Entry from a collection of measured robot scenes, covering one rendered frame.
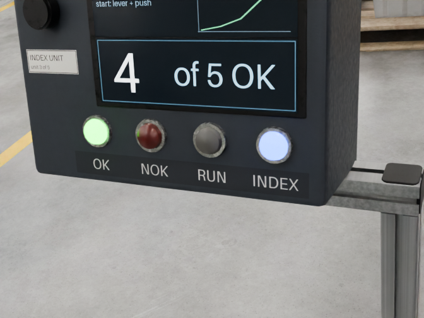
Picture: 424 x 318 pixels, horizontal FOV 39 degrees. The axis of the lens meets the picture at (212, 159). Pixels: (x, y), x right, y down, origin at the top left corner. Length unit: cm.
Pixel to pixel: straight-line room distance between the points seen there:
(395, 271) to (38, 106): 34
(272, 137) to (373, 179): 11
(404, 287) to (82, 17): 35
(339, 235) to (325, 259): 13
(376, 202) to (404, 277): 8
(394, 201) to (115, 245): 182
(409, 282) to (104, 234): 186
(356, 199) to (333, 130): 9
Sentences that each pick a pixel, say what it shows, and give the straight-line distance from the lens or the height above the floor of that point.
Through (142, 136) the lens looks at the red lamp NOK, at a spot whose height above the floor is 112.
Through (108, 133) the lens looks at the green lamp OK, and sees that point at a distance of 49.
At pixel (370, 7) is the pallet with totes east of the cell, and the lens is 383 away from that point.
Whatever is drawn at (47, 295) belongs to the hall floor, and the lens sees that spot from 214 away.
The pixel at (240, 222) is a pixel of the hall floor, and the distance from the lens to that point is 223.
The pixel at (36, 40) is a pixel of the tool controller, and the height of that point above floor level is 119.
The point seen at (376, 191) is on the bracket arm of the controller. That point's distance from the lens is 50.
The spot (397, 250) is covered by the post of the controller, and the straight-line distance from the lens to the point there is 54.
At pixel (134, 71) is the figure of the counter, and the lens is 46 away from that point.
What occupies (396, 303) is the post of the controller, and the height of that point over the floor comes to 92.
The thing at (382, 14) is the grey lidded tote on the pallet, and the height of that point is 16.
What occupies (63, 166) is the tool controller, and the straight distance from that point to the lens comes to 53.
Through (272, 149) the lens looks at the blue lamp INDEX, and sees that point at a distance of 42.
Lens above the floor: 133
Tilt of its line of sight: 30 degrees down
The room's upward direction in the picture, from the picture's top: 10 degrees counter-clockwise
